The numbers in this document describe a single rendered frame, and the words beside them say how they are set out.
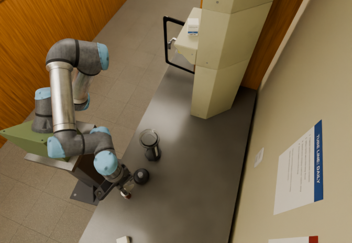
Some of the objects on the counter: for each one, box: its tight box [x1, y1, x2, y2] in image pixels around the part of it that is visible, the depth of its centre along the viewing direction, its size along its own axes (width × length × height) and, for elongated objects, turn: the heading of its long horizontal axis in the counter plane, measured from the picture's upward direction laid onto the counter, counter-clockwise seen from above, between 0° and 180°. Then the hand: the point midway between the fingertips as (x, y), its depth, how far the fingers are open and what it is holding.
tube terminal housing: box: [190, 1, 273, 119], centre depth 119 cm, size 25×32×77 cm
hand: (121, 188), depth 102 cm, fingers open, 8 cm apart
